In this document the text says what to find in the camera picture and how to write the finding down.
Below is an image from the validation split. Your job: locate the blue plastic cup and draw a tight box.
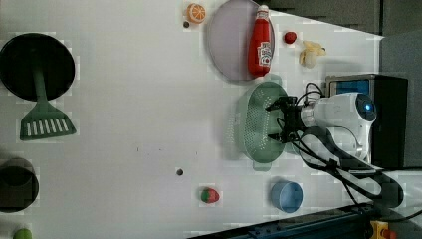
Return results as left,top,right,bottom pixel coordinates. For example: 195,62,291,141
271,181,304,213

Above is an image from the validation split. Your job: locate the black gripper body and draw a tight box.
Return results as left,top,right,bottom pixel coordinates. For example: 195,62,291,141
281,97,306,143

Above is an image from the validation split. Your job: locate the yellow emergency stop box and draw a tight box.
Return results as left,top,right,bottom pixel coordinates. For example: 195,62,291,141
370,221,397,239

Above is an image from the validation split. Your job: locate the green slotted spatula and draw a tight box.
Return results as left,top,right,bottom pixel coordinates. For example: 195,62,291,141
20,69,77,140

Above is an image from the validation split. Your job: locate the red strawberry toy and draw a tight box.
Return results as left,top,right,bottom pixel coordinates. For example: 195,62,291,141
200,187,220,204

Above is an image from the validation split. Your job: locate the red tomato toy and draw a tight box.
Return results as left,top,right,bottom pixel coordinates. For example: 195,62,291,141
284,32,297,44

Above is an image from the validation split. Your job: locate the black toaster oven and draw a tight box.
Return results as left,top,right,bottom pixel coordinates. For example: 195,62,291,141
325,74,408,168

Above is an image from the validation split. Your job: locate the green lime toy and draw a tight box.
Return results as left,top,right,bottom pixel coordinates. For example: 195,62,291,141
13,228,33,239

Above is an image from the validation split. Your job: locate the red plush ketchup bottle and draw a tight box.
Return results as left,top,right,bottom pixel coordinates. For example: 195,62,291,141
248,5,273,78

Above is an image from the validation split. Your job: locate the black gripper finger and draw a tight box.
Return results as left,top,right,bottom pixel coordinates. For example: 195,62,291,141
268,133,284,142
266,99,285,112

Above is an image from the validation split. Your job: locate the peeled banana toy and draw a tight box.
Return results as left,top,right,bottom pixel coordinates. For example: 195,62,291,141
299,41,326,69

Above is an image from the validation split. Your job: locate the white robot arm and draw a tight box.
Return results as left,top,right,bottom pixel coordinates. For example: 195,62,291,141
266,93,404,208

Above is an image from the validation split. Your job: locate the dark cylindrical cup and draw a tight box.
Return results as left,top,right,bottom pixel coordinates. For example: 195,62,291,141
0,158,39,213

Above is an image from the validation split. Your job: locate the round grey plate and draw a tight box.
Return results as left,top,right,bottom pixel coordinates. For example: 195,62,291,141
207,0,275,81

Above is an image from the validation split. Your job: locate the orange slice toy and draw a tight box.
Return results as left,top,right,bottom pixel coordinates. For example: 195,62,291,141
186,3,206,24

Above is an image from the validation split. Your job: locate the black cable loop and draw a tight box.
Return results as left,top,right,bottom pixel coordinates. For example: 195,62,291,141
297,82,326,108

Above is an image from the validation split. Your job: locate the black round pan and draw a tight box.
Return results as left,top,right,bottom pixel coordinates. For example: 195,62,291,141
0,33,76,102

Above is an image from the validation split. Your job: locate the green plastic strainer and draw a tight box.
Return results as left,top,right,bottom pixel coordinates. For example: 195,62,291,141
234,74,287,171

